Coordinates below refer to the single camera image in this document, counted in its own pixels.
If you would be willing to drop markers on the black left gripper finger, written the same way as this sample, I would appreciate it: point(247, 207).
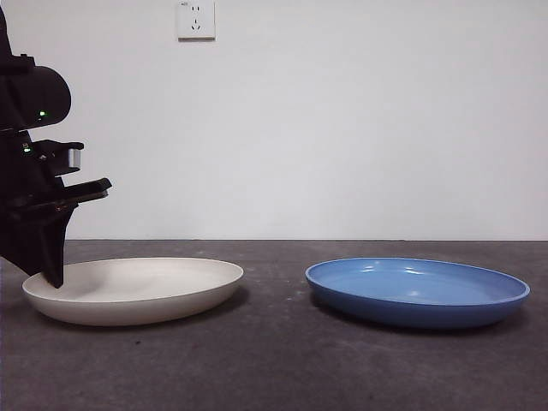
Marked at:
point(55, 244)
point(21, 244)

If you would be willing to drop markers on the white round plate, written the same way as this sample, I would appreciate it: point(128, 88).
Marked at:
point(141, 310)

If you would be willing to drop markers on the blue round plate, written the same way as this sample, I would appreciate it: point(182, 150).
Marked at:
point(406, 313)

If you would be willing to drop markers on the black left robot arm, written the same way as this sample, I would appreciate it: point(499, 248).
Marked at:
point(38, 92)

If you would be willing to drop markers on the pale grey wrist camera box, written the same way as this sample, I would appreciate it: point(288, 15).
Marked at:
point(76, 157)

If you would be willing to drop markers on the white wall socket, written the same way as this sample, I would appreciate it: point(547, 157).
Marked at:
point(197, 21)

